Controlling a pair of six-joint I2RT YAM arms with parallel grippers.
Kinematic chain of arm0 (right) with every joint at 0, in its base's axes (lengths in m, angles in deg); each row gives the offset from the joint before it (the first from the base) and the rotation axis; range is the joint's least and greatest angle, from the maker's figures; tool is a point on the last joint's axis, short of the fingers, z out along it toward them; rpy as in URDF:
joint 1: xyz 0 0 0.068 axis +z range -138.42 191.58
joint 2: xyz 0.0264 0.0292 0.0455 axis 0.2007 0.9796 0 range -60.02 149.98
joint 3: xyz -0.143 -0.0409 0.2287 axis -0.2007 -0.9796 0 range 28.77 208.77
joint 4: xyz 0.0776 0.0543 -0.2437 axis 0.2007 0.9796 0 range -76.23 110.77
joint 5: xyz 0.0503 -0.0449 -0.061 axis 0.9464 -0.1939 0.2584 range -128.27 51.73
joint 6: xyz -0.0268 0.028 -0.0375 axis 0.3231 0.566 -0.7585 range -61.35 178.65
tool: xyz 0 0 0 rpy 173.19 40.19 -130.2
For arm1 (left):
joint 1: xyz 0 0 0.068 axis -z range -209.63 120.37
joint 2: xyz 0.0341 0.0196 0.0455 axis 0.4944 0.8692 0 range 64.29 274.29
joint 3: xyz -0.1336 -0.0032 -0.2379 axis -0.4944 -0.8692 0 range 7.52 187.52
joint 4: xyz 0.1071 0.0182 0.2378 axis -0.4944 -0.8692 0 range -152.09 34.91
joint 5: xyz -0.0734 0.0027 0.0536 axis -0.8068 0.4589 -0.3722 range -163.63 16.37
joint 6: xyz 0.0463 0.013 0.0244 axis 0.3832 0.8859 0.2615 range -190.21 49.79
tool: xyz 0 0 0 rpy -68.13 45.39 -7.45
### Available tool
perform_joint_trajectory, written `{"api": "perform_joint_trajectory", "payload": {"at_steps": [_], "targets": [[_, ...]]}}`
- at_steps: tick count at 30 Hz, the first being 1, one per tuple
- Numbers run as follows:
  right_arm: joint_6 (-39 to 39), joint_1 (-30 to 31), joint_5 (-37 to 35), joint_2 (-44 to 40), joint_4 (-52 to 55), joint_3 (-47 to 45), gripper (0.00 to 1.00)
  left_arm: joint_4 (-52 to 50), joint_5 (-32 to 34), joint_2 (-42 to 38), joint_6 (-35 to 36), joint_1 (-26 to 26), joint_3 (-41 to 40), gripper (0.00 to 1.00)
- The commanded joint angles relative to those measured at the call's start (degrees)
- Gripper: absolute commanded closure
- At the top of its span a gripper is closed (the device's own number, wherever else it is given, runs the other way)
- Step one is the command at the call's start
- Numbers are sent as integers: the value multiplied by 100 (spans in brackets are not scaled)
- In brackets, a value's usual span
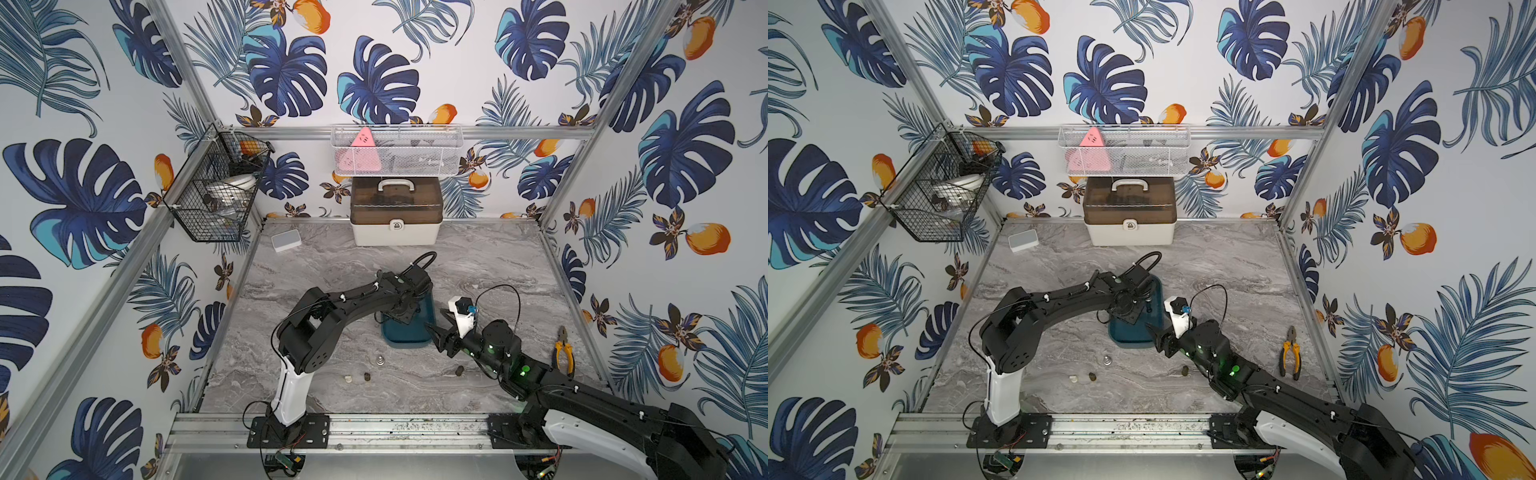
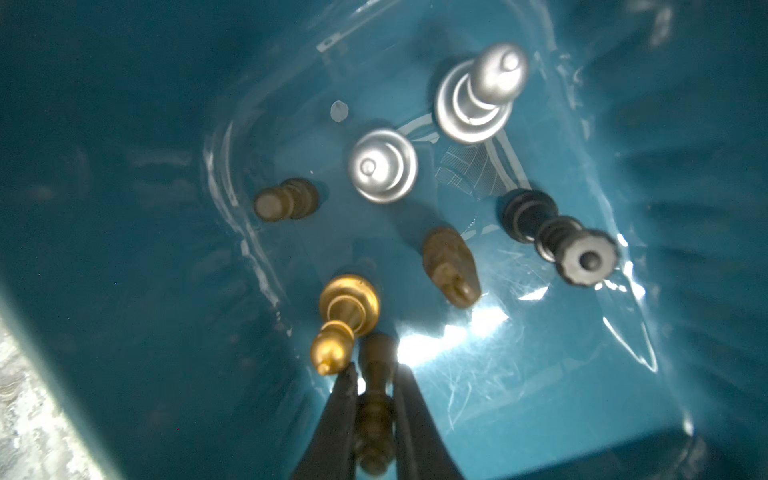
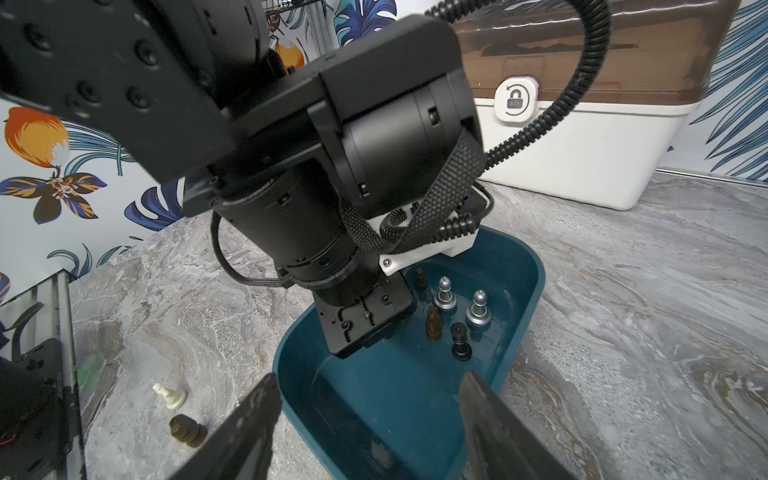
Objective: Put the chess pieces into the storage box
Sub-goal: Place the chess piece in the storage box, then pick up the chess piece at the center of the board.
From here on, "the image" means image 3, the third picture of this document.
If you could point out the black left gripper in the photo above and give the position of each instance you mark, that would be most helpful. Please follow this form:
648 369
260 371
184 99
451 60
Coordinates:
366 321

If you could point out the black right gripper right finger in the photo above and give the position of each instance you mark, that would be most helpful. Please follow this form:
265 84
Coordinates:
499 445

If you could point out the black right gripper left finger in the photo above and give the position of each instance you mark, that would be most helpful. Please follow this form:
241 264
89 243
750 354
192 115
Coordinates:
242 447

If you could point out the silver chess piece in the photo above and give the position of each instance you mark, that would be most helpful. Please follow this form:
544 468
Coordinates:
478 314
445 299
174 398

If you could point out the dark chess piece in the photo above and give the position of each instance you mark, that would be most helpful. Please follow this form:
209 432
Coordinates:
186 430
421 282
433 323
461 349

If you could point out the teal plastic storage box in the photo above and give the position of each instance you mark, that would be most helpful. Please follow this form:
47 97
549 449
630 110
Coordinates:
391 411

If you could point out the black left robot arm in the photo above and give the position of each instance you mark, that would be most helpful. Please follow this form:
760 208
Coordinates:
369 151

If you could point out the brown lid white toolbox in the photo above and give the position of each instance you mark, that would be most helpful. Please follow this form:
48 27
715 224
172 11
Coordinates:
519 56

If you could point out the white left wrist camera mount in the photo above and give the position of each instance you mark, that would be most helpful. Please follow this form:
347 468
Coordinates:
477 203

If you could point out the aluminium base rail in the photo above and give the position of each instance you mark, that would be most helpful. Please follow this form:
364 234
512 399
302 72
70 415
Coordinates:
66 372

